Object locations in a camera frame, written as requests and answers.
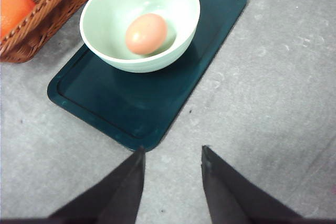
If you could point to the dark teal rectangular tray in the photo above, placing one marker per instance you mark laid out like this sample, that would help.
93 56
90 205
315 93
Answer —
141 109

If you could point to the brown wicker basket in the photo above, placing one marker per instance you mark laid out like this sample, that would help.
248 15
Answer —
48 19

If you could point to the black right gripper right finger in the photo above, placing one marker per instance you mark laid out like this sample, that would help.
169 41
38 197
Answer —
234 198

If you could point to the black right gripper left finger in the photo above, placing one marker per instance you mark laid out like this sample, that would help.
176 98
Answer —
113 198

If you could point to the light green ceramic bowl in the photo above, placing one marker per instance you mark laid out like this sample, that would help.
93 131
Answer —
103 26

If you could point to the brown egg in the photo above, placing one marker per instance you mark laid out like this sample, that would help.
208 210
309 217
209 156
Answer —
146 34

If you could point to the orange mandarin fruit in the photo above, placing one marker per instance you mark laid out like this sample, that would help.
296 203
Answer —
12 15

